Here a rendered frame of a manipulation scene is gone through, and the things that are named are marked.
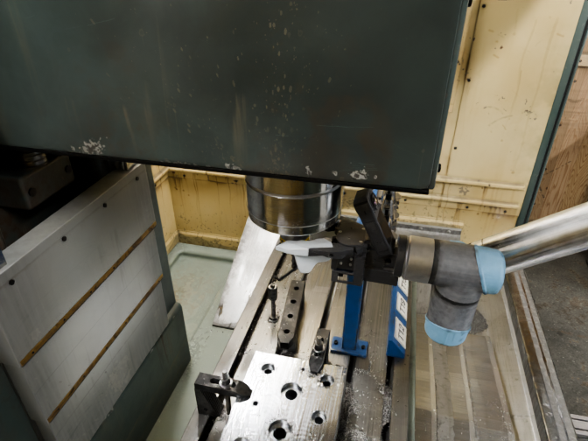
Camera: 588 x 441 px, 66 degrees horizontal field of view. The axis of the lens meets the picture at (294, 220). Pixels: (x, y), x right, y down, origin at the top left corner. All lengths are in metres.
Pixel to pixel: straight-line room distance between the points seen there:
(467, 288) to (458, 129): 1.05
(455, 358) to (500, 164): 0.72
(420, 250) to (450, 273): 0.06
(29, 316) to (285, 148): 0.55
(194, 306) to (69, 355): 0.96
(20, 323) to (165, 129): 0.44
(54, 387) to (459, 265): 0.78
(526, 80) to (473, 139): 0.25
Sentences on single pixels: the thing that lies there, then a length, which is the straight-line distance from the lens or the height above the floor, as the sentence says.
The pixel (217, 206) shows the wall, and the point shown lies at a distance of 2.08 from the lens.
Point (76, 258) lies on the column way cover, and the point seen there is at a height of 1.33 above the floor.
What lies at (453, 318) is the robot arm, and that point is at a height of 1.32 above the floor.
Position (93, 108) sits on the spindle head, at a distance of 0.67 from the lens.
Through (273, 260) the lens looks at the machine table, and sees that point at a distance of 1.60.
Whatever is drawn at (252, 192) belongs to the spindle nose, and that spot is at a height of 1.53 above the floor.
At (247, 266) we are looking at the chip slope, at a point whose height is 0.73.
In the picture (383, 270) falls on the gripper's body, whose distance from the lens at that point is 0.77.
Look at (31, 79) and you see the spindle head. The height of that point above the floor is 1.70.
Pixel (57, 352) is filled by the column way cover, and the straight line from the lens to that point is 1.01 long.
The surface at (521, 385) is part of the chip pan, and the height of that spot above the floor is 0.68.
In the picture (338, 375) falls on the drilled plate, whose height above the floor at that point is 0.99.
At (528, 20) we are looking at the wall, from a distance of 1.69.
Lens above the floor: 1.85
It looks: 32 degrees down
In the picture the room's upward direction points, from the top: straight up
